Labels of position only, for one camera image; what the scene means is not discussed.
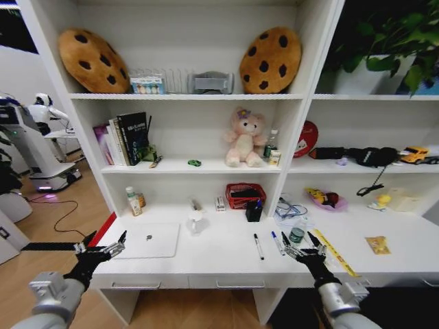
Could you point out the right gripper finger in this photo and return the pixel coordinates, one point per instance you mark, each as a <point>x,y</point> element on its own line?
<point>319,247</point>
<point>291,250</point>

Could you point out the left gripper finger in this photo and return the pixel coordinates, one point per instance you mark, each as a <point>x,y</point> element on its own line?
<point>116,248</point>
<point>84,245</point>

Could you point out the glass jar green label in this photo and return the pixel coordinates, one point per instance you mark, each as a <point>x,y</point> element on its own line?
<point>297,234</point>

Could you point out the blue capped pen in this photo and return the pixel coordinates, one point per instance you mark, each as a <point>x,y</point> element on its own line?
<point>276,241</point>

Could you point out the yellow ruler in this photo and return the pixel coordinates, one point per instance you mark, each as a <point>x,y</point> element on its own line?
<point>337,255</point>

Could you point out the red edge strip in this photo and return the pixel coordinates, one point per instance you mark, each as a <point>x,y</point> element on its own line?
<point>103,228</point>

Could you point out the black floor mat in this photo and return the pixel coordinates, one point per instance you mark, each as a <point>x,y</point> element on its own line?
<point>51,246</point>

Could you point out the black marker pen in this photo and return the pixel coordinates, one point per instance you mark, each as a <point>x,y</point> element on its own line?
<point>259,246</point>

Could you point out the silver laptop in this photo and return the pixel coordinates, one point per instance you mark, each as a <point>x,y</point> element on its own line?
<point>151,241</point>

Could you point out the pink bowl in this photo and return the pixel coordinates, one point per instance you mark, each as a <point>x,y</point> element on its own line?
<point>337,205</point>

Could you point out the white pill bottle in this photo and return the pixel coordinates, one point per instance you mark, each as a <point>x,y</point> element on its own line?
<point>133,204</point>

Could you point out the dark red round toy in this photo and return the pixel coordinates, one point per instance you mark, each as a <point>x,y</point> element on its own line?
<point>332,198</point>

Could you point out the yellow plush toy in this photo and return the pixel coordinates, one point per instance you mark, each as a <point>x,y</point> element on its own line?
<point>315,194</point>

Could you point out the black pen holder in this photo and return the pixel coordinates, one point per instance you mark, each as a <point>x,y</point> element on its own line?
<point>254,211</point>

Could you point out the small orange jar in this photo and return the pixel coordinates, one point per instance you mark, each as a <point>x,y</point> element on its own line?
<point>141,200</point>

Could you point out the yellow snack packet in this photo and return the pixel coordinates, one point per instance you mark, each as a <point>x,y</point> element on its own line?
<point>378,245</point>

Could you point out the red mesh basket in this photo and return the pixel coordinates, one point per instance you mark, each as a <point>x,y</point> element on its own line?
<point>240,202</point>

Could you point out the black item in basket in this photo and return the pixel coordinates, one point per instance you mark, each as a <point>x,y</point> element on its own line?
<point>244,193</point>

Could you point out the white low cabinet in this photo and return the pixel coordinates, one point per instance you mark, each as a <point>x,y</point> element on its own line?
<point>8,240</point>

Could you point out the yellow rubber duck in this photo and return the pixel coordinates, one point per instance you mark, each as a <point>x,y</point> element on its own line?
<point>380,202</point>

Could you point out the clear plastic jug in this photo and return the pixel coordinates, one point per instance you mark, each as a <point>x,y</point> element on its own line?
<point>197,222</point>

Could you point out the small white medicine box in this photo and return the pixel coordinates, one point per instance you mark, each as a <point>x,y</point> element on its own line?
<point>220,204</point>

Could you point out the small purple toy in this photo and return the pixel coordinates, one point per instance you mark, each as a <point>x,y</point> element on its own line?
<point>341,161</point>

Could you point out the small cream carton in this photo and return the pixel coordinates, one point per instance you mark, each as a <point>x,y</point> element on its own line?
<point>274,158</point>

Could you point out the black rectangular case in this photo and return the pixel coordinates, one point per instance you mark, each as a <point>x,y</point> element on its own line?
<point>327,153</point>

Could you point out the small dark utility knife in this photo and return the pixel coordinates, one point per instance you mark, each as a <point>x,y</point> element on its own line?
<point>156,162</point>

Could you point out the cream card box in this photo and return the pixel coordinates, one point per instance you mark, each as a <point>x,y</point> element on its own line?
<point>404,198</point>

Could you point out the green drink can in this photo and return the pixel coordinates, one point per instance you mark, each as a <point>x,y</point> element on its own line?
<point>269,151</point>

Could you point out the small green ornament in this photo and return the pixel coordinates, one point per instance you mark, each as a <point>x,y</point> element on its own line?
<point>150,153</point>

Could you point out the pink book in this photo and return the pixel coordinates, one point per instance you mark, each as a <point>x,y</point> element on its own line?
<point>102,145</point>

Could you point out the white wheeled background robot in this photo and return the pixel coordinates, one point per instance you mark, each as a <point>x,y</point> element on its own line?
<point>37,154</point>

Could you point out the white book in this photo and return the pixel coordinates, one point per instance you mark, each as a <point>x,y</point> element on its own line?
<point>116,144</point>

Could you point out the black cap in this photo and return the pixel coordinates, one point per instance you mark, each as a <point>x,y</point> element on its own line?
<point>372,156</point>

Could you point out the red round tin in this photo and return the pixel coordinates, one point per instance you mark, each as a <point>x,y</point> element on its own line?
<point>307,138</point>

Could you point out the white shelf desk unit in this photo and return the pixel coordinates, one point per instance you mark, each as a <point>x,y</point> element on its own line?
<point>205,181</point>

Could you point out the white background table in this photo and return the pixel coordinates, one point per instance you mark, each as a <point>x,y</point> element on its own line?
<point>63,137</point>

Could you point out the black book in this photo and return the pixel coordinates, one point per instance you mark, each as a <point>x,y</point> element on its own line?
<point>133,137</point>

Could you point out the clear plastic bottle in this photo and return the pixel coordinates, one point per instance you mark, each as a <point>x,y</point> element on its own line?
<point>273,137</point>

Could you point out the green toy car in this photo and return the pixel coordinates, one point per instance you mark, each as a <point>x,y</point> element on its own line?
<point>194,162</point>

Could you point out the pink plush bear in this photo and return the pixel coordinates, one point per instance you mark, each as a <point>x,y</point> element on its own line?
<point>244,140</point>

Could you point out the yellow toy car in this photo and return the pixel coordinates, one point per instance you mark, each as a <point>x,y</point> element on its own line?
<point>415,154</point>

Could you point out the white humanoid background robot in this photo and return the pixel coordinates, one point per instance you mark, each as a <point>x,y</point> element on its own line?
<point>48,111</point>

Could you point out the clear pack of pastel items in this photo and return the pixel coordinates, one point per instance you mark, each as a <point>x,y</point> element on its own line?
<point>148,84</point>

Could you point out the white plant pot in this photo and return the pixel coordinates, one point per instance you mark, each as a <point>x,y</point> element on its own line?
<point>360,80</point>

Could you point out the clear file divider rack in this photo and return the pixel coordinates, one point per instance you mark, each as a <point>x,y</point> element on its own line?
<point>176,82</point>

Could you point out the clear box with grey item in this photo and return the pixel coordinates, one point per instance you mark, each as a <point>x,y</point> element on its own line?
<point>211,84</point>

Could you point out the brown cookie plush pillow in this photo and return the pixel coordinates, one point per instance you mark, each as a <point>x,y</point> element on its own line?
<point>271,61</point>
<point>91,60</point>

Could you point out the green potted plant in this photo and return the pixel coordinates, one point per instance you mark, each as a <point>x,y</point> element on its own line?
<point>394,27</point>

